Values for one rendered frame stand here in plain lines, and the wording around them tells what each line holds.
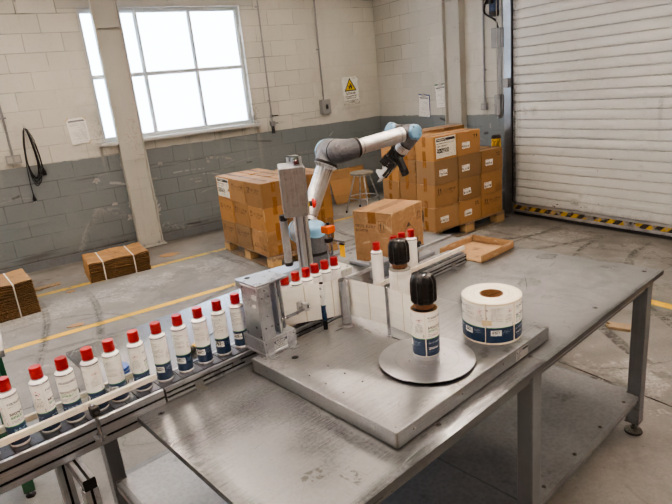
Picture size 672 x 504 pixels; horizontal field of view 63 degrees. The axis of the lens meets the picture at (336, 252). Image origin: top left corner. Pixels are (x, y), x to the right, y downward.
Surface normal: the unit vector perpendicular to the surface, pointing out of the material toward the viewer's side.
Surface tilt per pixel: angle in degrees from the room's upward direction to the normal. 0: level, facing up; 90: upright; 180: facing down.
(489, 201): 87
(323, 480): 0
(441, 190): 87
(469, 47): 90
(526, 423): 90
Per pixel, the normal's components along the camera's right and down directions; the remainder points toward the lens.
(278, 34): 0.55, 0.19
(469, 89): -0.83, 0.24
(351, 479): -0.10, -0.95
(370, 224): -0.62, 0.29
